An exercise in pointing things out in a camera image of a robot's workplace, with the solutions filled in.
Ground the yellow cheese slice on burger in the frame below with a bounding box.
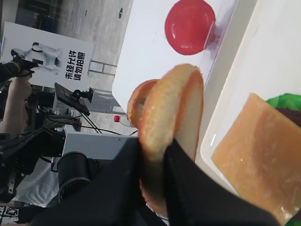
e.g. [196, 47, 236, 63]
[212, 93, 301, 225]

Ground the white rectangular tray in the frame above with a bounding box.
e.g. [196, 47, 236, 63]
[197, 0, 301, 191]

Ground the black camera rig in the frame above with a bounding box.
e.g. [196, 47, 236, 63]
[0, 56, 104, 203]

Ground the sesame bun top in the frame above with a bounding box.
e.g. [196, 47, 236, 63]
[138, 64, 204, 217]

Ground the spare bun half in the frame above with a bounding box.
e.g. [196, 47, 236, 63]
[127, 79, 158, 128]

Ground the plastic bottle red cap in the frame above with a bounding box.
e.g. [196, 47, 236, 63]
[113, 114, 135, 128]

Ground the clear left holder rail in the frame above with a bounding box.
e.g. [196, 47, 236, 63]
[199, 0, 238, 83]

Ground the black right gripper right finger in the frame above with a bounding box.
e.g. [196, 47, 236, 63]
[163, 140, 280, 226]

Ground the white poster sign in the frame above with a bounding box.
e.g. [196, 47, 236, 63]
[0, 22, 94, 91]

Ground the spare red tomato slice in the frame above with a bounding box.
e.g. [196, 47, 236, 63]
[165, 0, 216, 56]

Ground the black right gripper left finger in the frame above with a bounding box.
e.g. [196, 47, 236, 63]
[30, 137, 165, 226]

